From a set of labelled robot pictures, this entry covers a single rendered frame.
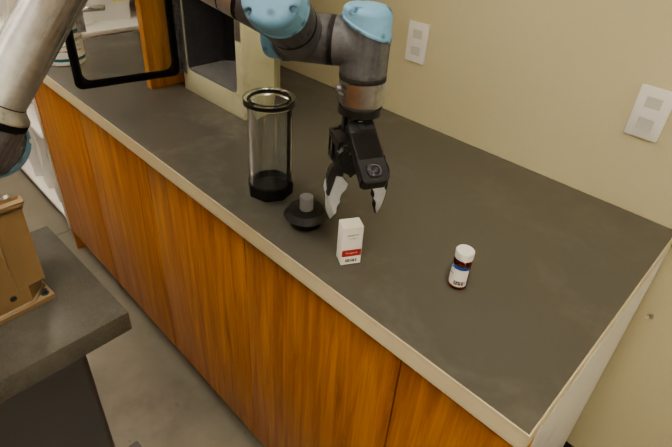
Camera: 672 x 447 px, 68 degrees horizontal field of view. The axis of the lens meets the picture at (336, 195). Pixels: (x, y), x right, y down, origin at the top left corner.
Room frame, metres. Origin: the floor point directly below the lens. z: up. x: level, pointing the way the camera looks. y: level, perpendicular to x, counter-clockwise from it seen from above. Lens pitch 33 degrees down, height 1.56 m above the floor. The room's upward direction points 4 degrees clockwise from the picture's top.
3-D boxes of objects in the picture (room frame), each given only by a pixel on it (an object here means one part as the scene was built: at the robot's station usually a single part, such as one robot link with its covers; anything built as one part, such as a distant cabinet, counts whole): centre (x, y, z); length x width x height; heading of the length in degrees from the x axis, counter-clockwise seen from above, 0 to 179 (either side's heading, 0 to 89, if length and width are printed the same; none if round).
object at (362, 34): (0.76, -0.03, 1.35); 0.09 x 0.08 x 0.11; 81
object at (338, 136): (0.77, -0.03, 1.19); 0.09 x 0.08 x 0.12; 18
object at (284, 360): (1.36, 0.22, 0.45); 2.05 x 0.67 x 0.90; 47
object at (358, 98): (0.76, -0.03, 1.27); 0.08 x 0.08 x 0.05
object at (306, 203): (0.85, 0.06, 0.97); 0.09 x 0.09 x 0.07
